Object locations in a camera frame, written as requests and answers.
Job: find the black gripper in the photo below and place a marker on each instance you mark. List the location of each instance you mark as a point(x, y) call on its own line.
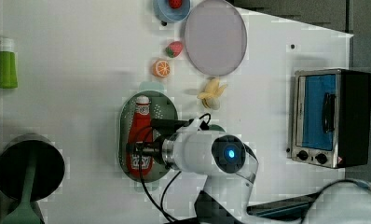
point(161, 148)

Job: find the red ketchup bottle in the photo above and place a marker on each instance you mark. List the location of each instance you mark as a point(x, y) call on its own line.
point(139, 132)

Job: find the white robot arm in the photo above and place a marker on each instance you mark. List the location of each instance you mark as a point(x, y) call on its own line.
point(231, 168)

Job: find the orange slice toy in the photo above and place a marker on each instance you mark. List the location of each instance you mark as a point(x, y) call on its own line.
point(161, 68)

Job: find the green mug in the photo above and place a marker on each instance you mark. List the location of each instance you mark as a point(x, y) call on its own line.
point(215, 127)

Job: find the peeled banana toy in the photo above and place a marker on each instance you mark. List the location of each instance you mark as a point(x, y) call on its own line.
point(211, 94)

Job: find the pink strawberry toy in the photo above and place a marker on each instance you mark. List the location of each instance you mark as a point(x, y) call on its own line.
point(174, 49)

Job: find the green spatula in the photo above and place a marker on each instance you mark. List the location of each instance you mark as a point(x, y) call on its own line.
point(24, 213)

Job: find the lilac round plate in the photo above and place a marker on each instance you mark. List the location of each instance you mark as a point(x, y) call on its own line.
point(215, 37)

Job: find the blue bowl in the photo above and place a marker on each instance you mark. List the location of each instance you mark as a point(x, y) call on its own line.
point(167, 14)

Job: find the green squeeze bottle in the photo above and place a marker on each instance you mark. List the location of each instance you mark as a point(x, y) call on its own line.
point(8, 70)

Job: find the red strawberry in bowl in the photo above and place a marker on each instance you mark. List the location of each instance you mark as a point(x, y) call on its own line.
point(175, 3)

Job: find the black silver toaster oven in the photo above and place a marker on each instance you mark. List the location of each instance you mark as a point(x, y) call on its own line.
point(331, 118)

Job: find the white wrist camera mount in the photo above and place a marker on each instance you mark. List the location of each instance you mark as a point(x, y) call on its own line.
point(198, 124)

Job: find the blue rail at table edge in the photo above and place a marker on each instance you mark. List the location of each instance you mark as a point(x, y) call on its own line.
point(286, 210)

